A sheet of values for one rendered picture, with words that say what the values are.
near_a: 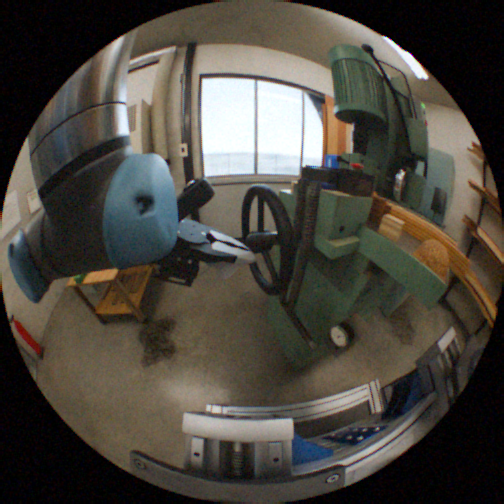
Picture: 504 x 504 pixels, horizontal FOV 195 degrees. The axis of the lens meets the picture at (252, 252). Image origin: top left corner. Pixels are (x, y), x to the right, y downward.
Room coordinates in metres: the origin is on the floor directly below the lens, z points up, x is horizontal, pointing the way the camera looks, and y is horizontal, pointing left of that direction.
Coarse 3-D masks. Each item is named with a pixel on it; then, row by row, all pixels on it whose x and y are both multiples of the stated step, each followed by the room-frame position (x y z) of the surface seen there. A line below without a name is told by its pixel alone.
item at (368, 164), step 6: (342, 156) 0.46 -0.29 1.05; (348, 156) 0.44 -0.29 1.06; (354, 156) 0.41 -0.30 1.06; (360, 156) 0.40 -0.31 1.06; (342, 162) 0.46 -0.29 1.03; (354, 162) 0.41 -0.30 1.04; (360, 162) 0.40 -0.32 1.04; (366, 162) 0.42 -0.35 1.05; (372, 162) 0.43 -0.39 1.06; (348, 168) 0.43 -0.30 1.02; (366, 168) 0.42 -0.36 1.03; (372, 168) 0.43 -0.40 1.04; (372, 174) 0.43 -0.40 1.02
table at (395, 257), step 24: (288, 192) 0.55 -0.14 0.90; (312, 240) 0.27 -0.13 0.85; (336, 240) 0.23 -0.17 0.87; (360, 240) 0.24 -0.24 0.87; (384, 240) 0.19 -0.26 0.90; (408, 240) 0.19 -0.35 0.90; (384, 264) 0.17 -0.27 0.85; (408, 264) 0.13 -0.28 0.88; (408, 288) 0.10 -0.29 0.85; (432, 288) 0.07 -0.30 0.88
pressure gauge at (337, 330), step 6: (342, 324) 0.15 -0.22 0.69; (348, 324) 0.14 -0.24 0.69; (330, 330) 0.15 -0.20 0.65; (336, 330) 0.14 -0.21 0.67; (342, 330) 0.13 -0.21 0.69; (348, 330) 0.13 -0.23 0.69; (336, 336) 0.13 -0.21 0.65; (348, 336) 0.11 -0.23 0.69; (336, 342) 0.12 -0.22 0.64; (342, 342) 0.11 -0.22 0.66; (348, 342) 0.10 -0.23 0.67
